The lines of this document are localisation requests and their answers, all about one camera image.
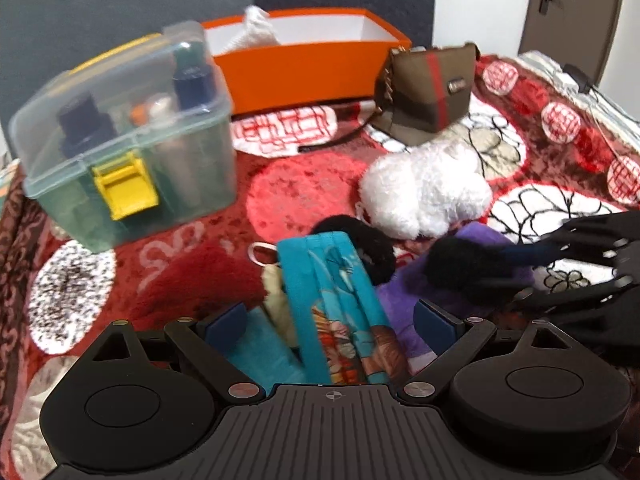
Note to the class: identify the white fluffy plush toy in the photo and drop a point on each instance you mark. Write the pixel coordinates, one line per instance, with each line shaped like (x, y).
(424, 192)

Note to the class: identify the beige plush keychain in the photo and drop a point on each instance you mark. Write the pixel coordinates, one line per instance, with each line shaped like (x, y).
(276, 300)

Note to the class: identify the black fluffy pom toy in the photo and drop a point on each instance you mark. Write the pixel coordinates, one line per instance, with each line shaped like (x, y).
(370, 244)

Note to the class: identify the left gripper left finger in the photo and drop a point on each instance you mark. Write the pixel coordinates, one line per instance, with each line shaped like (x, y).
(202, 344)

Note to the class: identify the brown door with handle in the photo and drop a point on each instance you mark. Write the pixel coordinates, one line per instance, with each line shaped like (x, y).
(577, 32)

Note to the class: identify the orange cardboard box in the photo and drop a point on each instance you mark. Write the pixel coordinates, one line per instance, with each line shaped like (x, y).
(323, 55)

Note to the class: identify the purple microfiber cloth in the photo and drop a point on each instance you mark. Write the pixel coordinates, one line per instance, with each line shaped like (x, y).
(400, 295)

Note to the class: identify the brown striped pouch bag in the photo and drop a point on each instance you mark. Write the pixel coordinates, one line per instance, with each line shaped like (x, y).
(425, 90)

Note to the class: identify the clear plastic storage box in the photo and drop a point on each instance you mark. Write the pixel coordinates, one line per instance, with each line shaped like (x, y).
(132, 142)

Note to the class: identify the blue cartoon pencil pouch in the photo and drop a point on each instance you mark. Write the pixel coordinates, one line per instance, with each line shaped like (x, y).
(344, 336)

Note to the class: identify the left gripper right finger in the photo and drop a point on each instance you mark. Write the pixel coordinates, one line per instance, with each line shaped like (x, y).
(455, 342)

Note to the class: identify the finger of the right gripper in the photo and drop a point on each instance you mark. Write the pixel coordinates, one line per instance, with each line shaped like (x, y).
(614, 303)
(594, 239)

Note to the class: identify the dark red fluffy cloth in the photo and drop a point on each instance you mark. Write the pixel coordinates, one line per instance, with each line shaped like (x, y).
(206, 280)

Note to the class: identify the red patterned plush blanket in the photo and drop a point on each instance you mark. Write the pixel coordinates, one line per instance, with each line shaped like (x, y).
(545, 151)

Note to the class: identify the light blue tissue pack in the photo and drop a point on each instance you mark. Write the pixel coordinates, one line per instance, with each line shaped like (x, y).
(262, 355)

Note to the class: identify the white knit item in box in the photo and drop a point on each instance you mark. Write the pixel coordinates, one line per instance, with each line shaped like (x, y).
(257, 31)

